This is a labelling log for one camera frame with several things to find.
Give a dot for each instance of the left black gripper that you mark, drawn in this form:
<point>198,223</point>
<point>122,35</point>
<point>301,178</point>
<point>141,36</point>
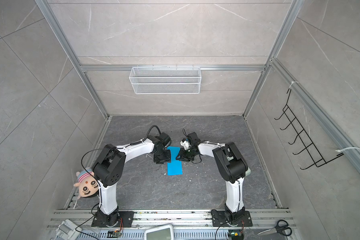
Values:
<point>168,159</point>

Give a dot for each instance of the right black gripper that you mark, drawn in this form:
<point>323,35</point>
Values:
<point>183,157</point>

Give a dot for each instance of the black wire hook rack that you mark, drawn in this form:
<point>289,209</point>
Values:
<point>301,134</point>

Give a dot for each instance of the black handled scissors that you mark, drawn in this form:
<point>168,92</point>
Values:
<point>282,227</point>

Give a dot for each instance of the white wire mesh basket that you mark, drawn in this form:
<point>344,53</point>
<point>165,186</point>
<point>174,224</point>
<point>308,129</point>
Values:
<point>165,80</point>

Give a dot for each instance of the plush doll toy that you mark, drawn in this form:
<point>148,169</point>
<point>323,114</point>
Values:
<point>86,183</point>

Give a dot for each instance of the white clamp device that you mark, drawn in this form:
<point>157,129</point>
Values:
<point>68,230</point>

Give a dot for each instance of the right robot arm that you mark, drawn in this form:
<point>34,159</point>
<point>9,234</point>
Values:
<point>232,167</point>

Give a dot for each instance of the small green circuit board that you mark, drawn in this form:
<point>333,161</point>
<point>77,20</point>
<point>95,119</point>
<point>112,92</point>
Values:
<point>236,235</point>

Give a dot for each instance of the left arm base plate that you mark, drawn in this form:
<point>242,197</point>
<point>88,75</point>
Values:
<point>114,220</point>

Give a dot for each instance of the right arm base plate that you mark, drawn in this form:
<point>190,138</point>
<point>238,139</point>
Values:
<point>227,219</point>

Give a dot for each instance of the blue square paper sheet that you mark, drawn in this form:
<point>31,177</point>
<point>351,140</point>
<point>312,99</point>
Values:
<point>175,166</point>

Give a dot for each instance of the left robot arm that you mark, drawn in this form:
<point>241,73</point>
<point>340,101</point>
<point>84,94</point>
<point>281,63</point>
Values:
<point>109,166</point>

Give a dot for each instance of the small orange circuit board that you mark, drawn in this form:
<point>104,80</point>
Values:
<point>115,234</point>

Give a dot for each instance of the white display device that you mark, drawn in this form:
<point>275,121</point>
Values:
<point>164,232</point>

